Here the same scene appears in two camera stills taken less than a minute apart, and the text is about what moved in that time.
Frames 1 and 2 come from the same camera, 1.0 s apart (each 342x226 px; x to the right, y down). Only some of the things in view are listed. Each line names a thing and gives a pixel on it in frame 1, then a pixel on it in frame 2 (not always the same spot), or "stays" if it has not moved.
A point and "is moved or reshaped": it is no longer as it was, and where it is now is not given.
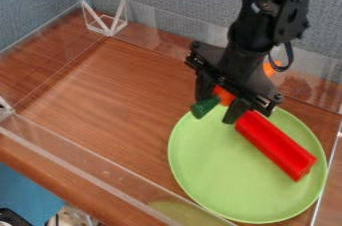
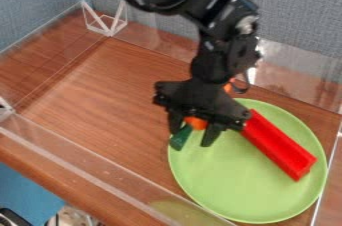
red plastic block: x=287 y=153 stays
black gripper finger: x=239 y=106 -> x=211 y=133
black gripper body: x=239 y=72 -> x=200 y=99
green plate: x=227 y=178 stays
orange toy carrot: x=223 y=96 is moved or reshaped
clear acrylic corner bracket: x=105 y=24 stays
